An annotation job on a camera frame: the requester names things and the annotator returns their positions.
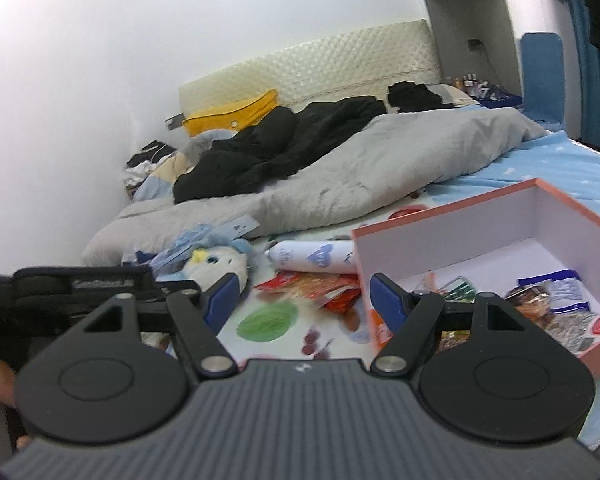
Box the cream quilted headboard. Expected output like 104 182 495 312
178 19 442 122

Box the clear red striped snack packet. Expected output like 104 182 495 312
440 330 474 352

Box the yellow pillow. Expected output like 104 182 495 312
182 89 279 137

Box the blue curtain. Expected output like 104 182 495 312
567 0 600 157

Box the green white snack packet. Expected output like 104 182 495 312
432 277 477 304

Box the white pillow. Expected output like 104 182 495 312
430 84 481 109

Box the orange crinkly snack packet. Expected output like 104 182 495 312
280 274 353 306

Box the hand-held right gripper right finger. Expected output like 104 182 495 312
370 273 533 376

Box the grey blue plush toy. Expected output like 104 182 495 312
180 240 253 292

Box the dark snack packet white label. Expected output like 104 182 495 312
545 310 600 357

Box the pink cardboard box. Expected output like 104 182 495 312
351 178 600 378

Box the blue star bed sheet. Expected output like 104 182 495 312
420 130 600 451

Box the red candy wrapper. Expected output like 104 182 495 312
254 271 306 294

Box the pile of clothes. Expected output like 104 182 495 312
125 141 178 191

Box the blue tray with bottles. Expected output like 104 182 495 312
447 74 523 110

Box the white spray bottle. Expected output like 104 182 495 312
265 240 358 275

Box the black jacket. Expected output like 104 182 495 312
173 96 388 205

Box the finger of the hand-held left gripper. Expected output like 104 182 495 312
152 280 202 306

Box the clear brown snack packet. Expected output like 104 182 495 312
505 285 552 312

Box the clear blue plastic bag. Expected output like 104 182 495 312
130 215 259 272

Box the black garment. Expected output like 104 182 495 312
387 80 453 113

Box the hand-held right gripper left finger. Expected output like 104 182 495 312
75 272 246 379

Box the grey duvet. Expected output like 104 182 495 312
82 107 551 263

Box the blue chair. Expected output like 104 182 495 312
521 32 566 131

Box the blue snack packet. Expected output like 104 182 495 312
517 270 592 313

